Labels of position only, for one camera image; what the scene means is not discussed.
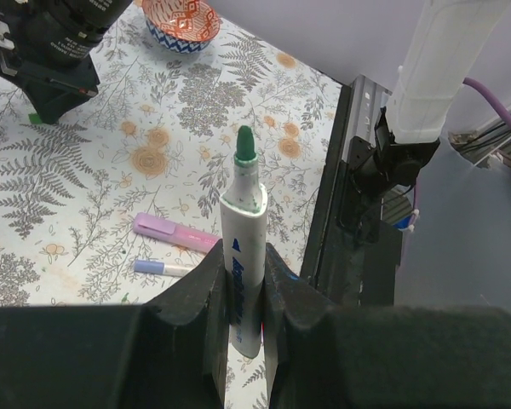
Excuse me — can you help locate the floral tablecloth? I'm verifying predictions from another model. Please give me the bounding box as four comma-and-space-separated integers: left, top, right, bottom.
0, 0, 344, 409

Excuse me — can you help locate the white pen green tip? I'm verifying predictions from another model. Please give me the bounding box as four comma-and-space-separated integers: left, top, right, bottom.
220, 125, 268, 359

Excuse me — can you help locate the white pen blue tip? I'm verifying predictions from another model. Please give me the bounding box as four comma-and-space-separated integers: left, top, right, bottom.
133, 260, 193, 278

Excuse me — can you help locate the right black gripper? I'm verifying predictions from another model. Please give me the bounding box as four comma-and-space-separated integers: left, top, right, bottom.
0, 48, 100, 124

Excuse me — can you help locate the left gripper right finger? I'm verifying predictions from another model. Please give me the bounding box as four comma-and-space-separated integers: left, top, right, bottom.
263, 246, 511, 408

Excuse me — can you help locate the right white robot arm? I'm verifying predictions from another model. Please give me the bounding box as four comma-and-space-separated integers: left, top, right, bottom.
0, 1, 507, 199

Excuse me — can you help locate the green pen cap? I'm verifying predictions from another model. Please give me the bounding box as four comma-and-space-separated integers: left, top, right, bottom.
28, 112, 43, 124

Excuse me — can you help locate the red patterned bowl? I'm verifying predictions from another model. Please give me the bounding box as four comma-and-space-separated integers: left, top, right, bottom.
141, 0, 221, 55

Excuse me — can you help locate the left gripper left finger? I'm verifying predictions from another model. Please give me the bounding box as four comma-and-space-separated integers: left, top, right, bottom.
0, 245, 229, 408

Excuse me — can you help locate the blue pen cap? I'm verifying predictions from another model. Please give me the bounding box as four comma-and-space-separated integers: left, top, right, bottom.
133, 260, 165, 275

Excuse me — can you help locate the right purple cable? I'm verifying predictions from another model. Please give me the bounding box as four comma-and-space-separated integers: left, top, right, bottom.
408, 78, 511, 231

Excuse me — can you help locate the pink highlighter pen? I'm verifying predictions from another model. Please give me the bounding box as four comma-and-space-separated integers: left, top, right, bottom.
133, 212, 220, 253

